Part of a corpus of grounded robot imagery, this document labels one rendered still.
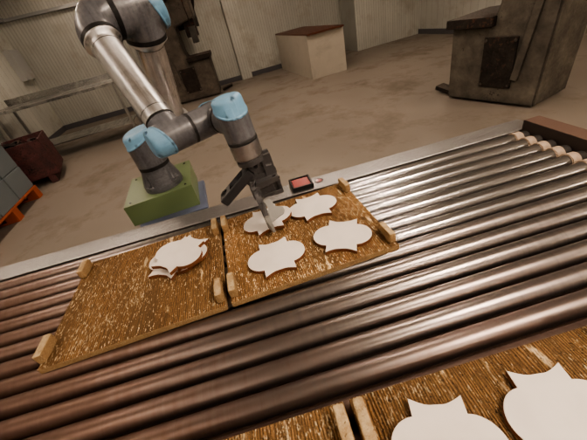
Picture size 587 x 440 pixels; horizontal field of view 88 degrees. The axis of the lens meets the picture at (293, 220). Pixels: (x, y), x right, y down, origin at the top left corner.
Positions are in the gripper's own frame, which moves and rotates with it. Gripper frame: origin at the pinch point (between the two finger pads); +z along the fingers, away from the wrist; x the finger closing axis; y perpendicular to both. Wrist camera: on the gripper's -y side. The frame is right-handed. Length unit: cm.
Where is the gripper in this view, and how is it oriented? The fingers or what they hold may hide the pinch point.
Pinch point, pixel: (267, 219)
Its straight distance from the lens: 88.8
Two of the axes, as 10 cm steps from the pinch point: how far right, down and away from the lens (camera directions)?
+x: -2.6, -5.2, 8.2
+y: 9.2, -3.8, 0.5
